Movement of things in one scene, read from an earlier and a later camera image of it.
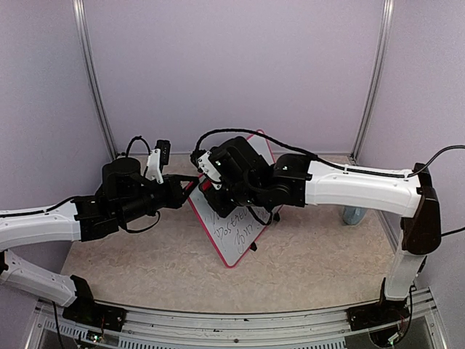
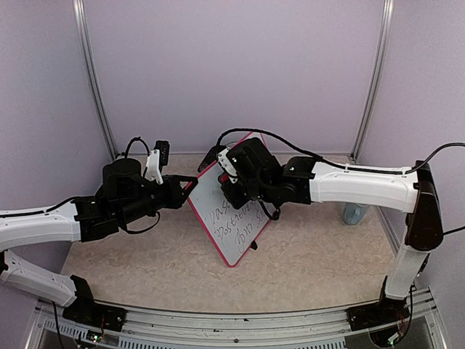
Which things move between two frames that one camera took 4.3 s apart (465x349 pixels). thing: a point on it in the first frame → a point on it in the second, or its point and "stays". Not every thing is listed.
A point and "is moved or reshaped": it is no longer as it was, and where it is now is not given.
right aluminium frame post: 377,85 stays
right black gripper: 221,206 stays
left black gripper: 176,196 stays
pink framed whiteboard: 265,145 is moved or reshaped
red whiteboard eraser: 205,185 is moved or reshaped
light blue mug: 352,215 stays
